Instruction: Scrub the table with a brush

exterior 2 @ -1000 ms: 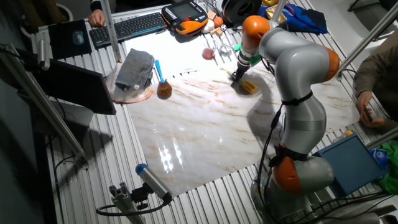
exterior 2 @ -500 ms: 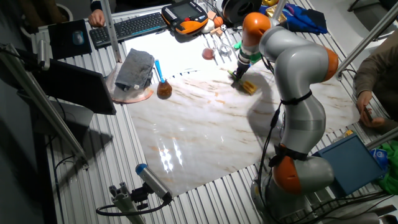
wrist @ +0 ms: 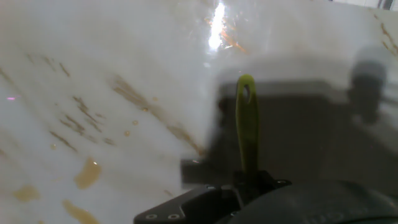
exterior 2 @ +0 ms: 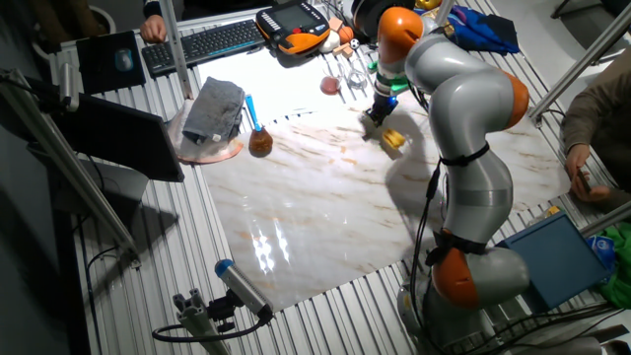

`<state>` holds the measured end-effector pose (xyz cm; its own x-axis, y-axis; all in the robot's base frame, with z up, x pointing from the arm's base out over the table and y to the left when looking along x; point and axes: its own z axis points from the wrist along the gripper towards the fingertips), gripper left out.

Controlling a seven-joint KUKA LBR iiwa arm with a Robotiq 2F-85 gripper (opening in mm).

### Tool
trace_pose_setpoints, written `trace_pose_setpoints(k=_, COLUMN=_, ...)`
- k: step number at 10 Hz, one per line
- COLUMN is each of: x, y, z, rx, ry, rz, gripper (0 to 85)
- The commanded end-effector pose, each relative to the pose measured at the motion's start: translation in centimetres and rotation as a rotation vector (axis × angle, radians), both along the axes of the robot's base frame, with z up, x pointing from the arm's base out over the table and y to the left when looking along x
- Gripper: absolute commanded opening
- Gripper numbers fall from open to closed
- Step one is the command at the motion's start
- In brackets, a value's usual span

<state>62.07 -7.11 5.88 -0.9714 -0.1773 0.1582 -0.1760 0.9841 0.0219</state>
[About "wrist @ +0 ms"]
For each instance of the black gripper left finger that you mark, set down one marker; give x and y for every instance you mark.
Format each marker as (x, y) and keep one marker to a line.
(186, 208)

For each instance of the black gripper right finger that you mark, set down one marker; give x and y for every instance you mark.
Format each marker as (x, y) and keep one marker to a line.
(267, 183)

